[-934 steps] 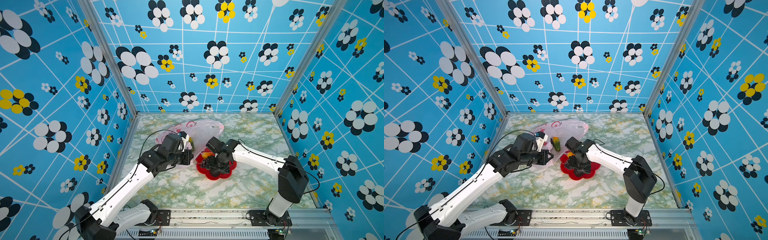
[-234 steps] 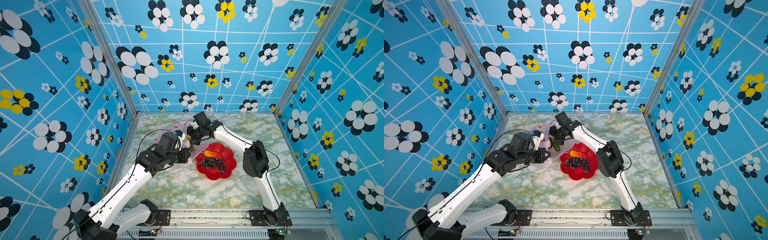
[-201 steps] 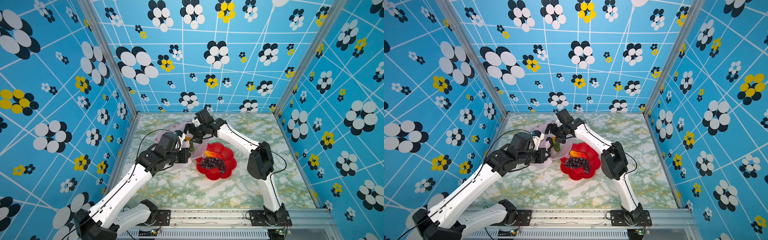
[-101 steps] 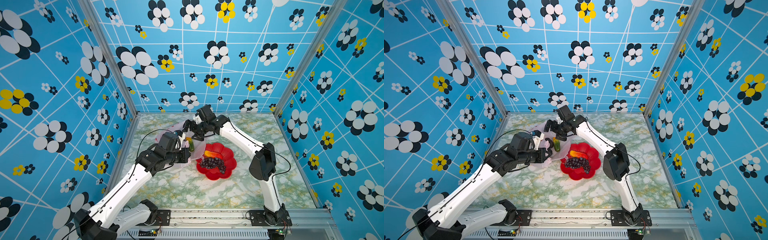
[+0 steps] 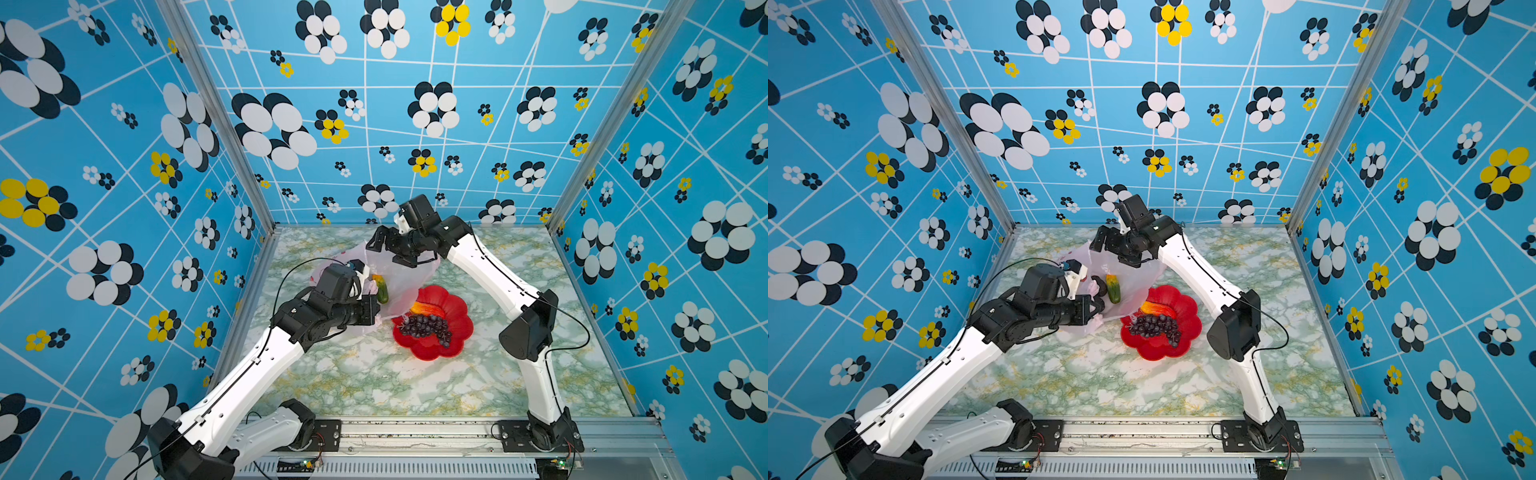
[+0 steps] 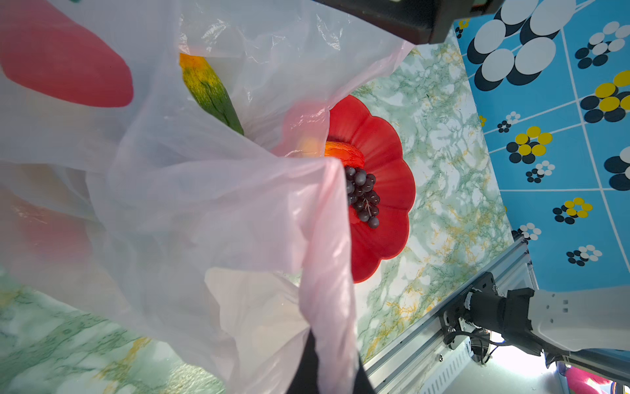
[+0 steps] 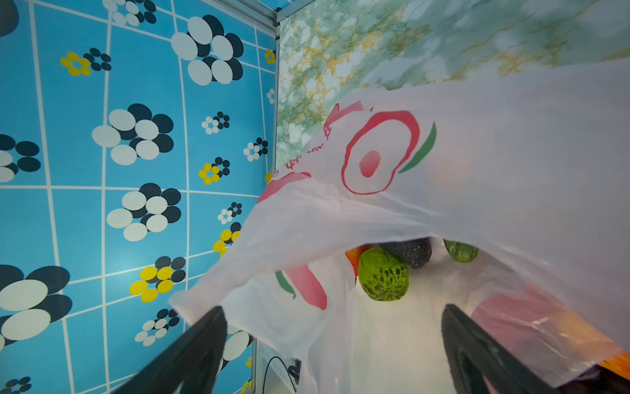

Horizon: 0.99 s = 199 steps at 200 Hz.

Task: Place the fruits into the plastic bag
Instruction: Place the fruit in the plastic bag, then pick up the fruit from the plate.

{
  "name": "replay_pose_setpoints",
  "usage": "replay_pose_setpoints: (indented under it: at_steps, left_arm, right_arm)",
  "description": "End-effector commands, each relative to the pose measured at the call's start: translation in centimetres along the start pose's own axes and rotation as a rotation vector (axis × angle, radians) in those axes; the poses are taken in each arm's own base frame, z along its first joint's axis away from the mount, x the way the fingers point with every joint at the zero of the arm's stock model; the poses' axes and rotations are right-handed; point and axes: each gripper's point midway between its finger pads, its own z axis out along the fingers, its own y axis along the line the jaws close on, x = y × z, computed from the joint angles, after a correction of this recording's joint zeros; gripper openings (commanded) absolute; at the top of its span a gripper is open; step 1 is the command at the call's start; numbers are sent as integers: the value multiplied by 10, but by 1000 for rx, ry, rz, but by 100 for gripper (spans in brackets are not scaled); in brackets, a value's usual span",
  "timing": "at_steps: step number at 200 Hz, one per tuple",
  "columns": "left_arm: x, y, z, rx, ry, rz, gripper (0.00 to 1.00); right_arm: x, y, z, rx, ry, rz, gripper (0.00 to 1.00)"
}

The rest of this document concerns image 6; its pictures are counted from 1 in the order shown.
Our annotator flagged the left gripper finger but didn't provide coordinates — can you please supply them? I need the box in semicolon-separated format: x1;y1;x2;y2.
286;330;376;394

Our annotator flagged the dark purple grape bunch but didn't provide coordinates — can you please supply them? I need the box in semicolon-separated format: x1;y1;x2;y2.
345;166;381;229

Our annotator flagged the red yellow mango fruit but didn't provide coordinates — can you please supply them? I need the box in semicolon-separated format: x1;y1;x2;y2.
296;138;365;168

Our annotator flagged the pink printed plastic bag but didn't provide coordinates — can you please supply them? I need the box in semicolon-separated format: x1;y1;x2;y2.
1;1;412;393

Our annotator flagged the green orange papaya fruit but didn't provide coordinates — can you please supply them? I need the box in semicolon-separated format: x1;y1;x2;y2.
179;54;244;136

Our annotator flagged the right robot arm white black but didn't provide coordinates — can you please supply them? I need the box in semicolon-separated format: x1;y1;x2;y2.
464;286;629;356

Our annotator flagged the red flower-shaped plate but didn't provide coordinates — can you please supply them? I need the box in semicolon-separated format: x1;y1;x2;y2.
327;95;416;283

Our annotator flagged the aluminium front rail frame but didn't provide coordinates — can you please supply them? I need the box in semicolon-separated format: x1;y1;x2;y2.
364;236;533;393

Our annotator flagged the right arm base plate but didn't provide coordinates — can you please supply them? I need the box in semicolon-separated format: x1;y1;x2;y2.
438;272;502;345

